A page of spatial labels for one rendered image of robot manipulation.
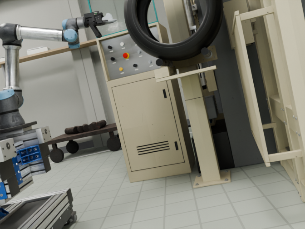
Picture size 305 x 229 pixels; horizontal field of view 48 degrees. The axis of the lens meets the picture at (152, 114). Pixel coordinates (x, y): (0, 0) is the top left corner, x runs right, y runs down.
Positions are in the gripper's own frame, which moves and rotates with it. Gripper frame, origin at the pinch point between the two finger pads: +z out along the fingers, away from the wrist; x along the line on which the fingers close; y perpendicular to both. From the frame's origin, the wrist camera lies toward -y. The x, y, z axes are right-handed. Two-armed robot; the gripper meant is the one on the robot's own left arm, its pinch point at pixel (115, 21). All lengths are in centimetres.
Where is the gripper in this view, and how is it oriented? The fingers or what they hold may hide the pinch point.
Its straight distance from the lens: 228.1
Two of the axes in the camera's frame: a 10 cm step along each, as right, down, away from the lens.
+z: 9.7, -0.8, -2.2
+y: -1.1, -9.9, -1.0
